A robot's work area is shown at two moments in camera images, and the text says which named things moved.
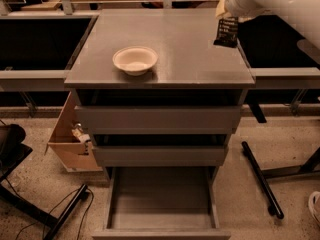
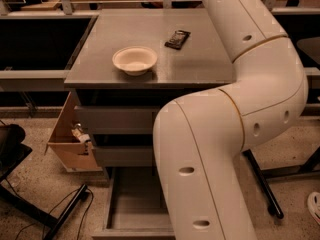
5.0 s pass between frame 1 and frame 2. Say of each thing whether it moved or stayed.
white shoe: stayed
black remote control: moved
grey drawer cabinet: stayed
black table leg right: stayed
